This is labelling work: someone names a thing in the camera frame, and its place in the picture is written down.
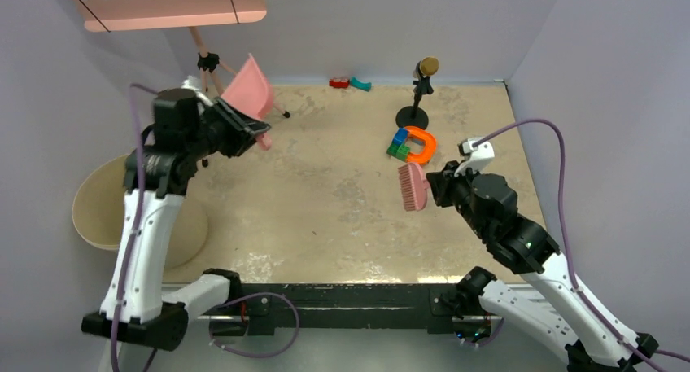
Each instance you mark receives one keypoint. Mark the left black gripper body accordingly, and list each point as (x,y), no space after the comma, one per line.
(229,133)

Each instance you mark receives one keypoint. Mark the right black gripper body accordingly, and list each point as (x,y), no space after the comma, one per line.
(451,190)

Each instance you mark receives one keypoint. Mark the pink hand brush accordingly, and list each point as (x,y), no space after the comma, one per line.
(413,186)

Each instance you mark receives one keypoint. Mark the pink dustpan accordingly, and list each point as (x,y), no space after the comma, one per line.
(251,93)

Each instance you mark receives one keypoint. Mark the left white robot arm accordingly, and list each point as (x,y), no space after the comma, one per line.
(186,128)

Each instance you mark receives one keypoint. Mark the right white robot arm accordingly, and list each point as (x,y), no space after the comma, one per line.
(577,327)

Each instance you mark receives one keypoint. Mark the orange horseshoe toy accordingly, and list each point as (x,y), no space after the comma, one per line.
(421,145)

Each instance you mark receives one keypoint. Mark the green toy brick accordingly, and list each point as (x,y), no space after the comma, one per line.
(398,151)

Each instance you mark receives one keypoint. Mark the blue toy brick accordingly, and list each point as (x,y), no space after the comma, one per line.
(400,136)

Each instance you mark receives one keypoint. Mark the black stand gold microphone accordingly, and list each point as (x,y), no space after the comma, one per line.
(414,115)

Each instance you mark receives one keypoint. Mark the red toy block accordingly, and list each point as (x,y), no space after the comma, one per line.
(339,82)

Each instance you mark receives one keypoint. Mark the teal curved toy piece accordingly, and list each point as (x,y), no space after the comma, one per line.
(360,85)

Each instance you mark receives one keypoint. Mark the beige round bucket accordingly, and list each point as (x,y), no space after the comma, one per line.
(98,215)

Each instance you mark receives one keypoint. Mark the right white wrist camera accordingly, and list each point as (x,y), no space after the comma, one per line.
(476,155)

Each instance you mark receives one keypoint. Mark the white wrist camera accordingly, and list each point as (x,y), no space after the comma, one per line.
(195,84)
(476,155)

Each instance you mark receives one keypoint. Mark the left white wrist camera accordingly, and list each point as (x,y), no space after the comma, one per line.
(195,84)

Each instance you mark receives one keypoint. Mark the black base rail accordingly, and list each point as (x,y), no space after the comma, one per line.
(435,308)

